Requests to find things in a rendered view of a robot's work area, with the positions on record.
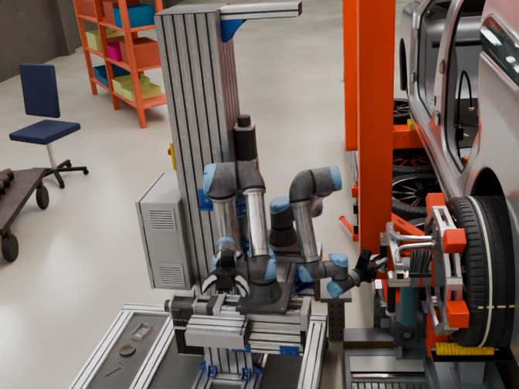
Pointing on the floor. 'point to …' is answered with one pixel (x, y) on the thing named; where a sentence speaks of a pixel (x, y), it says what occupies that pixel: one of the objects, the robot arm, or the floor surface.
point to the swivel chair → (47, 97)
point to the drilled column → (336, 321)
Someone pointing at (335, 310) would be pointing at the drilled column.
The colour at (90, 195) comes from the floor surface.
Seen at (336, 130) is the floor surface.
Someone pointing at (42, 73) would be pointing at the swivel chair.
